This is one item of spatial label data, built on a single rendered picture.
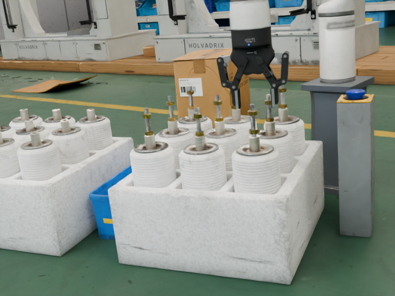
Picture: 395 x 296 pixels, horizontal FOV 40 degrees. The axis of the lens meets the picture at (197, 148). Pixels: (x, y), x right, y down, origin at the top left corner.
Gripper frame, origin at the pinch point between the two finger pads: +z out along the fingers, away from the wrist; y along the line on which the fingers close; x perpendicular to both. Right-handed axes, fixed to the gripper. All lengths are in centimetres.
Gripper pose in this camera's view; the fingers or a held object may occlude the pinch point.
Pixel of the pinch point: (255, 101)
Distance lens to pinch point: 105.8
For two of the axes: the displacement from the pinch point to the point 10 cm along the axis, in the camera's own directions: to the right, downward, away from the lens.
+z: 1.0, 9.5, 3.0
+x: 2.3, -3.1, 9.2
